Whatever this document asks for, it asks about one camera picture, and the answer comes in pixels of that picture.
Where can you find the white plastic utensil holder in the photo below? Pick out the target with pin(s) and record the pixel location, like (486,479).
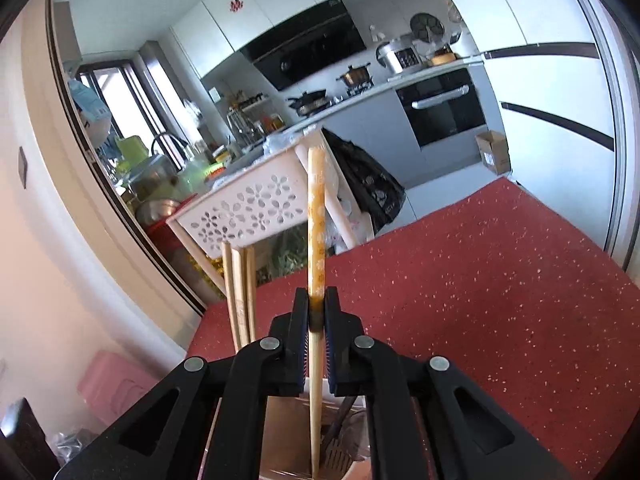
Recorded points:
(287,430)

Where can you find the dark speckled panel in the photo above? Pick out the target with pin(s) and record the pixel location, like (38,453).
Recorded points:
(25,440)

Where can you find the white upper kitchen cabinets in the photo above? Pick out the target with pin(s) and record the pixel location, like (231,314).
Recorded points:
(280,5)

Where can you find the red plastic crate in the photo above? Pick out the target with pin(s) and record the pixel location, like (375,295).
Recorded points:
(167,240)

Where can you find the red paper-cut sticker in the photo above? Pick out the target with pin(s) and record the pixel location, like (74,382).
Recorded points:
(235,6)

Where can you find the large black plastic bag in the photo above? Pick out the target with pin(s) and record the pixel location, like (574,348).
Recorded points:
(367,180)

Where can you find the white spice rack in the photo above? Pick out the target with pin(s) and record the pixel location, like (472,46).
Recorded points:
(255,120)

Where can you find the gold foil package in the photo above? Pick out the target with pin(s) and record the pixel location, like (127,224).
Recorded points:
(207,275)

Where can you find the black range hood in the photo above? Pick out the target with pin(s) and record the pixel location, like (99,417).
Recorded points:
(305,45)

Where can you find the blue and white hanging bag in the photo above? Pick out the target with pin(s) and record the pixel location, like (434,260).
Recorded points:
(90,107)

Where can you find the silver rice cooker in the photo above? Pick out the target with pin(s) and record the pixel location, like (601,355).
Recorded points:
(400,55)

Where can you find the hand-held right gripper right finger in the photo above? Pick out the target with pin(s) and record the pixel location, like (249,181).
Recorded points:
(331,350)

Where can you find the yellow pot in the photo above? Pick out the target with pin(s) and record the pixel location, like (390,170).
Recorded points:
(442,59)

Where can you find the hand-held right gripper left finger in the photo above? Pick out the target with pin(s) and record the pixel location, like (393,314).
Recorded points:
(301,350)

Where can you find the black built-in oven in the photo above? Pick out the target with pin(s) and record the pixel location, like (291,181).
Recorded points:
(440,110)

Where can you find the black kitchen faucet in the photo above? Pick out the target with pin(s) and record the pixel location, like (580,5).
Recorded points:
(167,145)

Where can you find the clear bag of greens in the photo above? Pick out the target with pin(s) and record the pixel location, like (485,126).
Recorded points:
(282,257)

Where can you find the metal basin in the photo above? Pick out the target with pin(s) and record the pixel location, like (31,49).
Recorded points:
(157,210)

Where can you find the white flower-cutout basket cart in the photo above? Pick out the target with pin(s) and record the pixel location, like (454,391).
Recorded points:
(250,205)

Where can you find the black wok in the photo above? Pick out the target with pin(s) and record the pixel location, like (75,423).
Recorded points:
(307,102)

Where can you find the wooden chopstick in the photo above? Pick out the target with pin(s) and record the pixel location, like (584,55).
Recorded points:
(250,285)
(228,280)
(240,290)
(315,240)

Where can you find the round black compartment pan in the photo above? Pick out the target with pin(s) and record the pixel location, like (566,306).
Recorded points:
(426,27)

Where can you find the white refrigerator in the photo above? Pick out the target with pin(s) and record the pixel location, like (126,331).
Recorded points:
(550,90)

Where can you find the small cardboard box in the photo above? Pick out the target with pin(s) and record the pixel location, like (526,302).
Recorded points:
(492,152)

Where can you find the grey wall switch panel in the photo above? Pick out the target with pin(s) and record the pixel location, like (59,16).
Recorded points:
(22,167)

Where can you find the stack of pink plastic stools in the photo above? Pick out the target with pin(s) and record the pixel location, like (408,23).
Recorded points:
(120,390)

